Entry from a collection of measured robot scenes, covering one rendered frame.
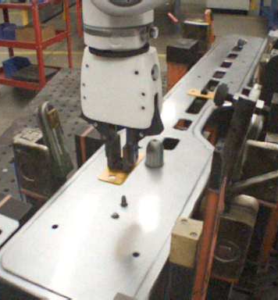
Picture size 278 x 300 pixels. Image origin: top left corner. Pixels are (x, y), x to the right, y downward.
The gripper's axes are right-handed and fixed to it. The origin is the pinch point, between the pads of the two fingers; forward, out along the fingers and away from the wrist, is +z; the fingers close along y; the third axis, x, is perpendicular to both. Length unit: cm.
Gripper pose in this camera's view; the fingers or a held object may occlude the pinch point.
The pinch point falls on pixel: (121, 151)
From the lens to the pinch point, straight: 53.6
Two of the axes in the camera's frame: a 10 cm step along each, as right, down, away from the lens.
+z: 0.0, 8.5, 5.3
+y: -9.2, -2.1, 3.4
